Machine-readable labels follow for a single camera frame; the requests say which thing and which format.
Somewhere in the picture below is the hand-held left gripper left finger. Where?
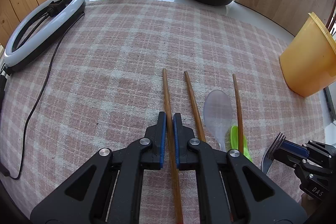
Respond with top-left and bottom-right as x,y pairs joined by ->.
30,112 -> 167,224

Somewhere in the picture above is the metal fork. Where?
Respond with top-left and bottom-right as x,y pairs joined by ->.
261,132 -> 286,175

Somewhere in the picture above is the green plastic spoon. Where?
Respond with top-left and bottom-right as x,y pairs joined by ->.
226,126 -> 253,163

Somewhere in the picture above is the brown wooden chopstick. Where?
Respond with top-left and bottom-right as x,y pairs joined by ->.
162,68 -> 184,224
232,73 -> 244,152
184,71 -> 207,143

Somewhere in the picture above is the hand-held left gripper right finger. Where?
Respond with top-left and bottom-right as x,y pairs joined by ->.
173,113 -> 307,224

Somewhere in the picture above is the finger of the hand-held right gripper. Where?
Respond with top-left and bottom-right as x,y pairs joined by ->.
274,148 -> 329,180
280,140 -> 336,159

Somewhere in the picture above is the black ring light cable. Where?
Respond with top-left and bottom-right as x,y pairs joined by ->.
0,36 -> 66,180

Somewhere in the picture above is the yellow plastic container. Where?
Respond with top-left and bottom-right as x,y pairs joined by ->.
279,12 -> 336,98

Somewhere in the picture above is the pink plaid cloth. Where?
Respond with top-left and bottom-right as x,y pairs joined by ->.
0,0 -> 331,224

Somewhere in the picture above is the translucent plastic spoon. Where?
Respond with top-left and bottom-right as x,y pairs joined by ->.
203,90 -> 233,152

